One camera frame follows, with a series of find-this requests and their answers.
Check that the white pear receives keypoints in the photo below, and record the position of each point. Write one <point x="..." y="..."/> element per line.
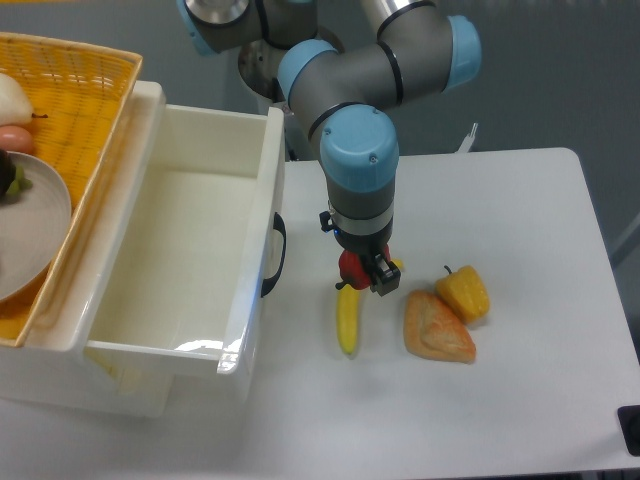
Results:
<point x="16" y="107"/>

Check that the red bell pepper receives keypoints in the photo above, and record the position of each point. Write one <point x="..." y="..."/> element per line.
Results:
<point x="352" y="272"/>

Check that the grey round plate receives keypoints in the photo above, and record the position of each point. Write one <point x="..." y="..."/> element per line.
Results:
<point x="33" y="225"/>

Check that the yellow bell pepper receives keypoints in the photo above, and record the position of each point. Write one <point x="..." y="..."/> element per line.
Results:
<point x="464" y="292"/>

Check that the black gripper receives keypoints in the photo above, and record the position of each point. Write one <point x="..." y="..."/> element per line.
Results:
<point x="385" y="273"/>

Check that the dark purple mangosteen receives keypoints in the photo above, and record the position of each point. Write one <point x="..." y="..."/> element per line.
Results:
<point x="13" y="179"/>

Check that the yellow banana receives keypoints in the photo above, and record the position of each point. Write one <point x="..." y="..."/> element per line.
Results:
<point x="347" y="312"/>

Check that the yellow woven basket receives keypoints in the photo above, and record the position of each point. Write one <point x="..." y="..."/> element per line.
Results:
<point x="84" y="89"/>

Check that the black corner device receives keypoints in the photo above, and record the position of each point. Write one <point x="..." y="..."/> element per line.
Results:
<point x="629" y="420"/>

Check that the triangular toast bread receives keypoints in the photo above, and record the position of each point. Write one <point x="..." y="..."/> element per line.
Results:
<point x="432" y="331"/>

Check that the white metal bracket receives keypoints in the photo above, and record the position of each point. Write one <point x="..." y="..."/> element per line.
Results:
<point x="469" y="140"/>

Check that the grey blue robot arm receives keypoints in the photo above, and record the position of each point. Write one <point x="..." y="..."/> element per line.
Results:
<point x="340" y="100"/>

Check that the open upper white drawer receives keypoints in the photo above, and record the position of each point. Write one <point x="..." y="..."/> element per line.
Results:
<point x="184" y="294"/>

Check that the white drawer cabinet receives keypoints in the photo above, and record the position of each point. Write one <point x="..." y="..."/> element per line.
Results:
<point x="54" y="365"/>

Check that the black drawer handle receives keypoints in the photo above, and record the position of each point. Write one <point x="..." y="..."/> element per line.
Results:
<point x="278" y="249"/>

